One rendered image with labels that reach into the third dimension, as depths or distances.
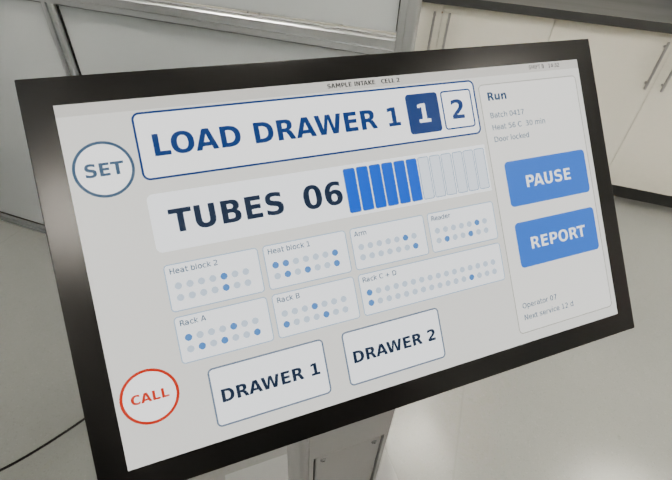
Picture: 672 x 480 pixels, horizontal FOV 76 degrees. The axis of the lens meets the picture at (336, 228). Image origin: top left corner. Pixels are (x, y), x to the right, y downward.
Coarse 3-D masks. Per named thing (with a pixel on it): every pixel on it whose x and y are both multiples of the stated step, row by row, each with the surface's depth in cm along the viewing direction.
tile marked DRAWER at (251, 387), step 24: (240, 360) 34; (264, 360) 34; (288, 360) 35; (312, 360) 35; (216, 384) 33; (240, 384) 34; (264, 384) 34; (288, 384) 35; (312, 384) 35; (216, 408) 33; (240, 408) 34; (264, 408) 34
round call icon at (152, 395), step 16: (144, 368) 32; (160, 368) 32; (176, 368) 32; (128, 384) 31; (144, 384) 32; (160, 384) 32; (176, 384) 32; (128, 400) 31; (144, 400) 32; (160, 400) 32; (176, 400) 32; (128, 416) 31; (144, 416) 32; (160, 416) 32; (176, 416) 32; (128, 432) 31
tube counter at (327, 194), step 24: (336, 168) 36; (360, 168) 37; (384, 168) 37; (408, 168) 38; (432, 168) 39; (456, 168) 40; (480, 168) 40; (312, 192) 36; (336, 192) 36; (360, 192) 37; (384, 192) 37; (408, 192) 38; (432, 192) 39; (456, 192) 40; (312, 216) 35; (336, 216) 36
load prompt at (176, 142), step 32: (320, 96) 36; (352, 96) 37; (384, 96) 38; (416, 96) 38; (448, 96) 39; (160, 128) 32; (192, 128) 33; (224, 128) 34; (256, 128) 34; (288, 128) 35; (320, 128) 36; (352, 128) 37; (384, 128) 38; (416, 128) 38; (448, 128) 39; (480, 128) 40; (160, 160) 32; (192, 160) 33; (224, 160) 34; (256, 160) 34; (288, 160) 35
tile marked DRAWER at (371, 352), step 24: (432, 312) 39; (360, 336) 36; (384, 336) 37; (408, 336) 38; (432, 336) 38; (360, 360) 36; (384, 360) 37; (408, 360) 38; (432, 360) 38; (360, 384) 36
